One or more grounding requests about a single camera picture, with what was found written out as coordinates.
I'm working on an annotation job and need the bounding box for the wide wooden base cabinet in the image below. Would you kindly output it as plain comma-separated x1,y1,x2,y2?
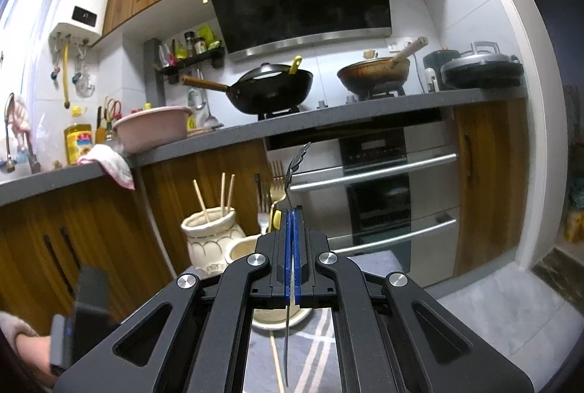
0,142,274,325

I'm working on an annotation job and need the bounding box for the person's left forearm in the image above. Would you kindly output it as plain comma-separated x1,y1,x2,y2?
0,312,60,389

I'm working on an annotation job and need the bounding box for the dark metal fork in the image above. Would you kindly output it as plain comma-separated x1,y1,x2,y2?
282,142,312,389

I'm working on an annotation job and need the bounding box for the grey electric griddle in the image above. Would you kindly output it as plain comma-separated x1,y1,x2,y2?
440,41,525,90

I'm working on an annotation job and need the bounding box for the stainless steel built-in oven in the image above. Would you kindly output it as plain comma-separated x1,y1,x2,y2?
265,126,459,289

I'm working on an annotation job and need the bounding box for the yellow plastic bag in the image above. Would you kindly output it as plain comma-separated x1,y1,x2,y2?
563,211,584,245

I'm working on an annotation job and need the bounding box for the pink plastic basin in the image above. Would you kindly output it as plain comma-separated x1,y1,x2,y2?
112,105,195,154

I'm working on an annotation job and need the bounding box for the yellow gas hose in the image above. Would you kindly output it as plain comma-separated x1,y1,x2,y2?
64,38,71,108

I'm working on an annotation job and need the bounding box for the cream ceramic saucer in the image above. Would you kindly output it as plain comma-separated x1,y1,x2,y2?
252,306,312,330

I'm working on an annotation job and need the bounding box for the tall cream ceramic vase holder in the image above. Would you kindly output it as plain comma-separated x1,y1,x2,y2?
181,209,247,276

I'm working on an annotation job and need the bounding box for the yellow cooking oil bottle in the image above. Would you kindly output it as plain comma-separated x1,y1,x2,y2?
64,123,93,166

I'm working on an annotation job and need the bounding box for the black wall spice rack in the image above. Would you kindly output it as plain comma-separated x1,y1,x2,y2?
157,46,226,84

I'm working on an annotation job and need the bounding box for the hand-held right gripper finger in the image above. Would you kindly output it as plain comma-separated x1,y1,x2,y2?
292,207,535,393
55,207,292,393

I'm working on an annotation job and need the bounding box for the pale pink rag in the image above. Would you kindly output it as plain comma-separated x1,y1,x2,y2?
11,96,30,134

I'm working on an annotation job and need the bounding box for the yellow green snack bag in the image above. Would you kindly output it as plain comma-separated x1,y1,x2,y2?
197,24,222,49

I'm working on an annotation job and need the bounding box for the narrow wooden base cabinet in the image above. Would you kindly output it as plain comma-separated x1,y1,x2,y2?
449,96,530,277

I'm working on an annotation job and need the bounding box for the metal kitchen faucet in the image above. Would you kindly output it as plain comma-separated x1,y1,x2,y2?
4,92,43,175

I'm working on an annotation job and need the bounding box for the dark green kettle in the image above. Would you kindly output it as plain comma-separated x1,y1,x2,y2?
423,49,461,93

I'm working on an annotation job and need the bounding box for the brown frying pan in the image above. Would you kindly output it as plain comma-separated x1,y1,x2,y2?
337,36,429,98

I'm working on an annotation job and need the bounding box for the black gas hob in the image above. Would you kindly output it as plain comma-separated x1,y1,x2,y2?
258,85,407,121

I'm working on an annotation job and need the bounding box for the black wok with wooden handle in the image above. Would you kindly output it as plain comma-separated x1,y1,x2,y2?
181,62,315,115

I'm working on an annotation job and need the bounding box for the short cream ceramic holder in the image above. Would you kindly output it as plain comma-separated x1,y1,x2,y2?
227,233,277,273

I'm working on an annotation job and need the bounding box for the grey speckled countertop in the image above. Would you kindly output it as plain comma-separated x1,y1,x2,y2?
0,85,530,207

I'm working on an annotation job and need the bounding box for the gold metal fork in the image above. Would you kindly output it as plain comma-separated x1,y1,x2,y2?
269,160,284,211

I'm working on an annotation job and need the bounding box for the hanging metal ladle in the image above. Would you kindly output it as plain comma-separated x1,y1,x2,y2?
189,85,220,129

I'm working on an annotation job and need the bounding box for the white and pink cloth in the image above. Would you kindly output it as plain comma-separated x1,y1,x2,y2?
77,143,136,190

